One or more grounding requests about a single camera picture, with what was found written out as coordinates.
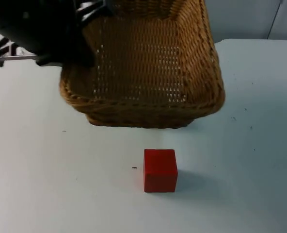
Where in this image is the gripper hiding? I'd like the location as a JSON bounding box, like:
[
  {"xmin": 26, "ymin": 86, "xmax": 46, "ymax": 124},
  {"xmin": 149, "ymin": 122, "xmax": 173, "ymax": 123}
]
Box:
[{"xmin": 0, "ymin": 14, "xmax": 96, "ymax": 68}]

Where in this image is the brown wicker basket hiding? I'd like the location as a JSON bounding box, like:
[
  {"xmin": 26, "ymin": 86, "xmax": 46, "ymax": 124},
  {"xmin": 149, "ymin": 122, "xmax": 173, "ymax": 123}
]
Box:
[{"xmin": 59, "ymin": 0, "xmax": 225, "ymax": 130}]

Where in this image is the red cube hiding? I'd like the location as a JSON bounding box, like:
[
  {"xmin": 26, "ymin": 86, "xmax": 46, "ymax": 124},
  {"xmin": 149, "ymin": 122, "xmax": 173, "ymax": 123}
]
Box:
[{"xmin": 143, "ymin": 149, "xmax": 178, "ymax": 194}]

